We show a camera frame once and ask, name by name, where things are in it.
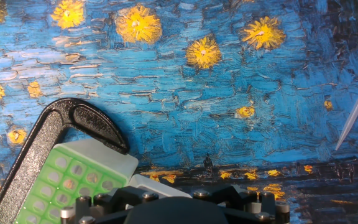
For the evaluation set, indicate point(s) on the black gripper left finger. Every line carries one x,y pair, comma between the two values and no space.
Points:
110,202

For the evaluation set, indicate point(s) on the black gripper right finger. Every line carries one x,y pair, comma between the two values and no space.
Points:
253,202

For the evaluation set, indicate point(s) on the clear large pipette tip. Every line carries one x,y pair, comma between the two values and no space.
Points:
357,105

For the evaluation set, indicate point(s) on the translucent tip box green rack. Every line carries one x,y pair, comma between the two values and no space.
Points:
73,174

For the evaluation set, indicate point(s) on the black C-clamp steel screw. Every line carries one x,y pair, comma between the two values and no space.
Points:
39,149

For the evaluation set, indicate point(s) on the starry night painting cloth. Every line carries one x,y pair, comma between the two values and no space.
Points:
197,109

